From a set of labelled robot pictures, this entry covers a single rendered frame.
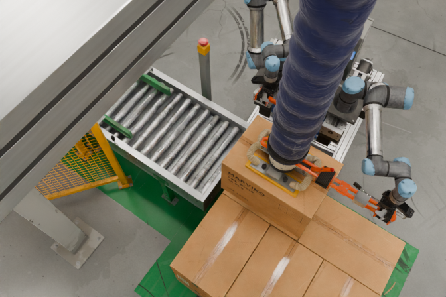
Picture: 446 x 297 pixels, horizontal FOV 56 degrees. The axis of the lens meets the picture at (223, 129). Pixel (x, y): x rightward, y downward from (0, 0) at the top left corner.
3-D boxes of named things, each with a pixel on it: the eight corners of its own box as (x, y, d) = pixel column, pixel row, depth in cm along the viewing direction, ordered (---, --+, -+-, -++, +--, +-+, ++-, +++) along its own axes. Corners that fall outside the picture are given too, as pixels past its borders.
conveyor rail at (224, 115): (40, 18, 390) (32, 2, 373) (44, 14, 392) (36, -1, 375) (249, 142, 327) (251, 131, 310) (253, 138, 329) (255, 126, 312)
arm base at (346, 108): (338, 90, 274) (342, 81, 266) (360, 99, 271) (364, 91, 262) (329, 107, 268) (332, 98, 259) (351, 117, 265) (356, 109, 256)
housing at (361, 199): (351, 201, 224) (353, 199, 220) (356, 191, 226) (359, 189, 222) (363, 209, 222) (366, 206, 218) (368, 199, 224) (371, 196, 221)
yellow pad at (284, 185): (244, 166, 244) (245, 162, 239) (253, 154, 248) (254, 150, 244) (295, 198, 235) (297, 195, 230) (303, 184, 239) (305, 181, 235)
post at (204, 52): (202, 117, 385) (196, 45, 298) (207, 112, 388) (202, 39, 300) (208, 120, 383) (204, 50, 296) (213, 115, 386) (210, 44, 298)
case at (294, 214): (220, 187, 280) (221, 162, 245) (252, 143, 296) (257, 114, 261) (298, 238, 264) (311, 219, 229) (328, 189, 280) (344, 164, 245)
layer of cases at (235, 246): (175, 276, 304) (169, 265, 269) (249, 172, 343) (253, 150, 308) (322, 385, 271) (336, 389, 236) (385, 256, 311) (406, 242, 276)
